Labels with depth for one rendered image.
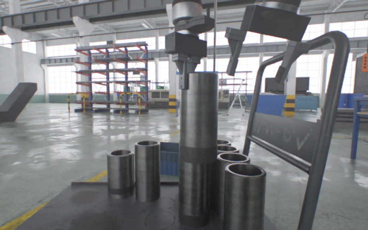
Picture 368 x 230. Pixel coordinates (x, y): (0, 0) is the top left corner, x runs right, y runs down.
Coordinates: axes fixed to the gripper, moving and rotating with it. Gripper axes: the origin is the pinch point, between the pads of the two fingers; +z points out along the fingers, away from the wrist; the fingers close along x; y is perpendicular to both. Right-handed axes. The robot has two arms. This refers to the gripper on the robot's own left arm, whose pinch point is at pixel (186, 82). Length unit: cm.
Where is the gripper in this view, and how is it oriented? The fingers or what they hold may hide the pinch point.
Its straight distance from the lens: 58.4
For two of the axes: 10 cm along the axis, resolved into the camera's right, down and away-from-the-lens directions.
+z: -0.1, 10.0, 0.8
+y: -6.5, -0.7, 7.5
